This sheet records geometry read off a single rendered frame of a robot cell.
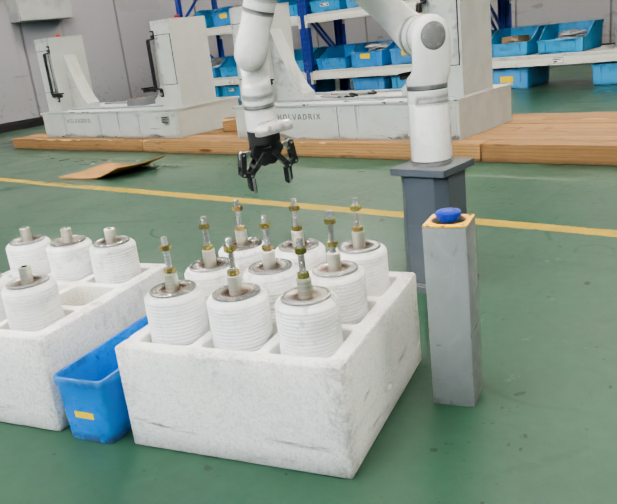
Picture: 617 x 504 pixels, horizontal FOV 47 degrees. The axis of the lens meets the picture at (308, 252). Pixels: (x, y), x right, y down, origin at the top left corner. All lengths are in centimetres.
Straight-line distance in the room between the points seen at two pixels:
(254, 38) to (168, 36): 304
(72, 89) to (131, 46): 319
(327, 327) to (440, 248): 23
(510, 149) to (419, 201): 151
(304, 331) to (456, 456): 30
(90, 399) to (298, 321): 41
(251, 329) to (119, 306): 43
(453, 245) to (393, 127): 239
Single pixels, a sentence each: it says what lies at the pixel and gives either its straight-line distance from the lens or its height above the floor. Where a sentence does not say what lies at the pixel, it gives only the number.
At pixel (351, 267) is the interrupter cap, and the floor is 25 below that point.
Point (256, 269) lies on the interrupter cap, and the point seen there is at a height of 25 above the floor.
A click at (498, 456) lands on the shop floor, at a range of 111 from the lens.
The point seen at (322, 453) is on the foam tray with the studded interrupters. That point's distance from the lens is 106.
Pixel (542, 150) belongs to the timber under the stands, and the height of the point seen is 6.
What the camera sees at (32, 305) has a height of 22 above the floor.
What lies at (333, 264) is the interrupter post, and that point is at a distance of 113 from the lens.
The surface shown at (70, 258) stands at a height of 23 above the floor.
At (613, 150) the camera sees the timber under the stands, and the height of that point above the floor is 6.
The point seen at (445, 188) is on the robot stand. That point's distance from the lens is 162.
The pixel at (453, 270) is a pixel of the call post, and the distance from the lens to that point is 113.
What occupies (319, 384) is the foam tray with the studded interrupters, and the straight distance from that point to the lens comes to 100.
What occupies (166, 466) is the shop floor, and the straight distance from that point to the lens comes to 117.
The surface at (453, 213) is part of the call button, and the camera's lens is 112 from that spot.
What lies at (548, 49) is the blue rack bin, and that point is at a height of 29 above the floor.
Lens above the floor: 62
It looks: 17 degrees down
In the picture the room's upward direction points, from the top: 7 degrees counter-clockwise
